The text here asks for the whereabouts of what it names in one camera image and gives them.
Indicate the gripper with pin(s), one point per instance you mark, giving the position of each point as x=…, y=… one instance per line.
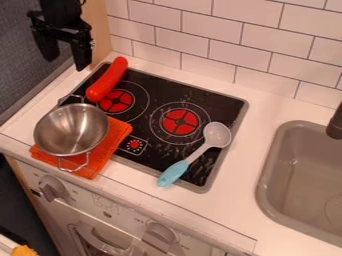
x=62, y=29

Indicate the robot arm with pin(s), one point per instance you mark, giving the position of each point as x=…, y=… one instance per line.
x=60, y=8

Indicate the silver metal bowl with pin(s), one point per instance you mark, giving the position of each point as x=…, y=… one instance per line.
x=71, y=129

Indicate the red toy sausage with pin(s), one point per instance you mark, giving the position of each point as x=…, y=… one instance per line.
x=107, y=80

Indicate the orange cloth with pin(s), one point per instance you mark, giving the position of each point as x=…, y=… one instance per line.
x=104, y=151

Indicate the toy stove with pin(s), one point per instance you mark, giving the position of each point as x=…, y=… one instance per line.
x=169, y=116

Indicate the toy sink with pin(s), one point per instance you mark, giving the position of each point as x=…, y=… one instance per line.
x=305, y=180

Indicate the tap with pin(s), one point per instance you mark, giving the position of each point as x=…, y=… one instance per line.
x=335, y=124

